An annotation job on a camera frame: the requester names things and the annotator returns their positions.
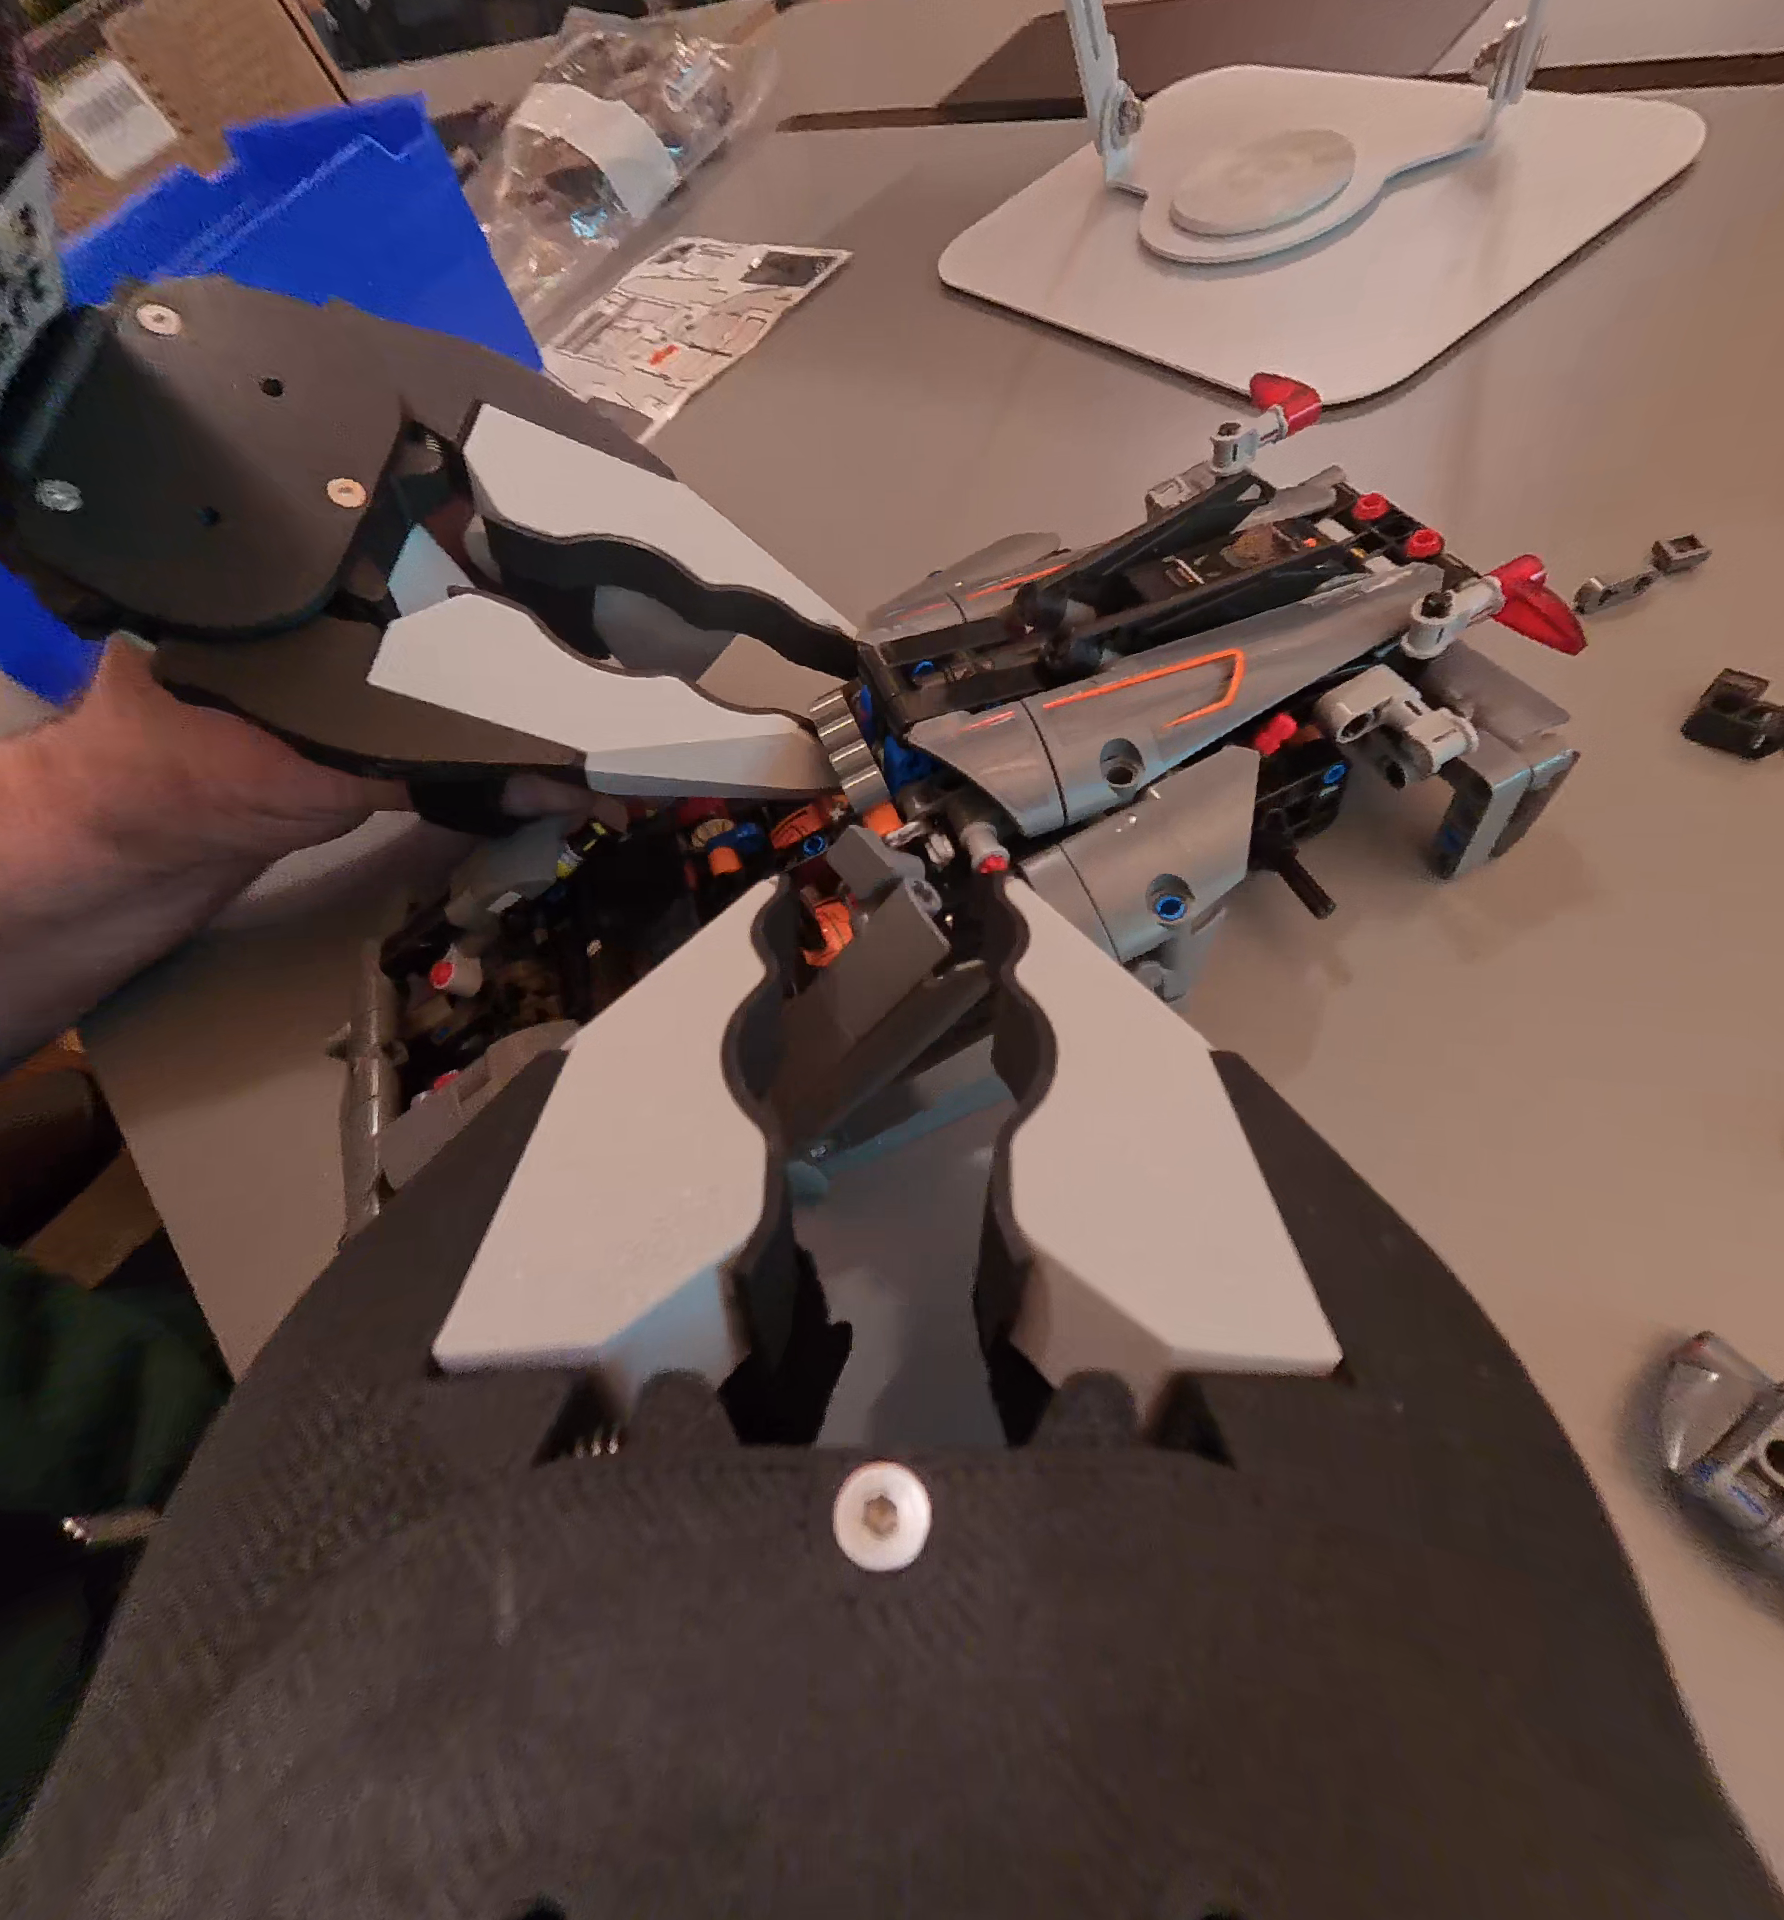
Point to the grey and black lego car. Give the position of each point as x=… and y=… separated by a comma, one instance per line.
x=1133, y=719

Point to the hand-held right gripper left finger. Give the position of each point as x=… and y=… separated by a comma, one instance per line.
x=621, y=1201

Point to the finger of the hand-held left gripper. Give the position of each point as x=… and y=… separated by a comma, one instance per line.
x=534, y=660
x=593, y=480

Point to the scattered small lego pieces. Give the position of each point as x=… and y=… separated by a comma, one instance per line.
x=1739, y=711

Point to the grey curved lego subassembly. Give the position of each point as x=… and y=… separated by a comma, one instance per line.
x=1734, y=1425

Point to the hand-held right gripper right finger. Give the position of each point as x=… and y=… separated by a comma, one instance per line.
x=1148, y=1201

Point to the lego sticker sheet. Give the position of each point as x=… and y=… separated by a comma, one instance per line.
x=697, y=314

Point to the cardboard box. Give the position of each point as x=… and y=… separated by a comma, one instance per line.
x=203, y=59

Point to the grey monitor stand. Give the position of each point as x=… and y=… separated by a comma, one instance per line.
x=1358, y=224

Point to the clear plastic bag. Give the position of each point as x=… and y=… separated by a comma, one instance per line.
x=607, y=119

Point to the blue plastic bin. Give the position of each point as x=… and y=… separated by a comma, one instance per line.
x=353, y=196

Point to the person's left forearm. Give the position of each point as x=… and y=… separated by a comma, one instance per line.
x=23, y=901

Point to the person's left hand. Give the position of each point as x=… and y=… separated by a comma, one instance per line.
x=261, y=819

